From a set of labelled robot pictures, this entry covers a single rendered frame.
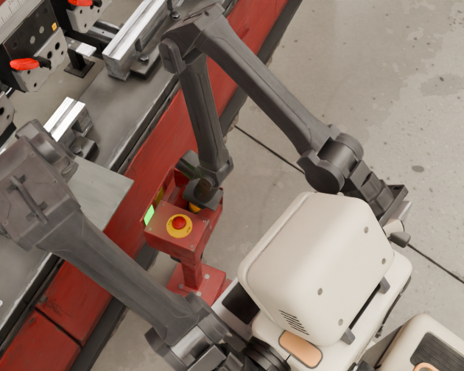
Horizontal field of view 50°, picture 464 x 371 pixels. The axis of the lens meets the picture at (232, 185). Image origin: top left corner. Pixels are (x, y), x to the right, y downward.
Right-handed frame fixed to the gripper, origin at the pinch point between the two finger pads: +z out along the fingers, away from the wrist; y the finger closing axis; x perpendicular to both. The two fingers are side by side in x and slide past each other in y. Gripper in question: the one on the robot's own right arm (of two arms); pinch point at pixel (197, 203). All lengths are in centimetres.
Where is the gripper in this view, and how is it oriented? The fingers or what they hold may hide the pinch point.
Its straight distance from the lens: 148.5
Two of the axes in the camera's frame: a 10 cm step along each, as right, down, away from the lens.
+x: -3.9, 8.1, -4.4
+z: -2.6, 3.6, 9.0
